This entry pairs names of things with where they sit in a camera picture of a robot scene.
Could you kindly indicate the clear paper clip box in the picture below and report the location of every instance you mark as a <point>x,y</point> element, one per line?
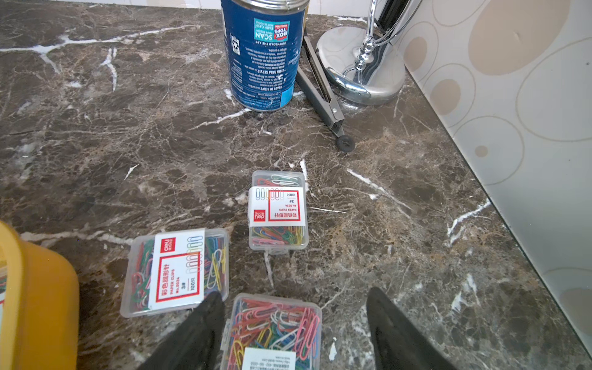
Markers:
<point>277,213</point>
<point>267,332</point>
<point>175,270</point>

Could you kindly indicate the black tool on table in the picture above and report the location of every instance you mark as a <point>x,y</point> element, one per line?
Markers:
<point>319,93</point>

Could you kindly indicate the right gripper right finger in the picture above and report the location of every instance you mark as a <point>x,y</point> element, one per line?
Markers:
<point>397,343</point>

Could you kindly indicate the yellow plastic storage tray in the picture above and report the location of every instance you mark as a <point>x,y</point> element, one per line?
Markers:
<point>41,308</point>

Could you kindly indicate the blue tin can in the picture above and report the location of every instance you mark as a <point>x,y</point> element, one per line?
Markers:
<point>263,40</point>

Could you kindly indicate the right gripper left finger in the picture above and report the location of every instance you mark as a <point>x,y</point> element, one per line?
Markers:
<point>195,343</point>

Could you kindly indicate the chrome hook stand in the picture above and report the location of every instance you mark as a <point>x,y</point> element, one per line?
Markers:
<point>365,66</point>

